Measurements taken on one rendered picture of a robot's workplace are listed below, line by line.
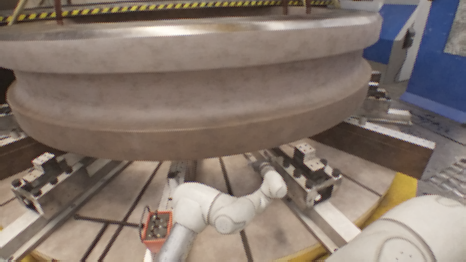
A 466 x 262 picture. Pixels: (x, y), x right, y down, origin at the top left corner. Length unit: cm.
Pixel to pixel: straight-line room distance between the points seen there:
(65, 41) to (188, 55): 76
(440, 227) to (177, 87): 147
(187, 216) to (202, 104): 92
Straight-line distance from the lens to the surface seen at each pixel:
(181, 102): 167
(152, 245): 141
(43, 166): 228
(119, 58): 154
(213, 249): 188
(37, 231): 242
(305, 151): 188
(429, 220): 54
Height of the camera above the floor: 189
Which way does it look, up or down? 27 degrees down
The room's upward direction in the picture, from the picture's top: 1 degrees counter-clockwise
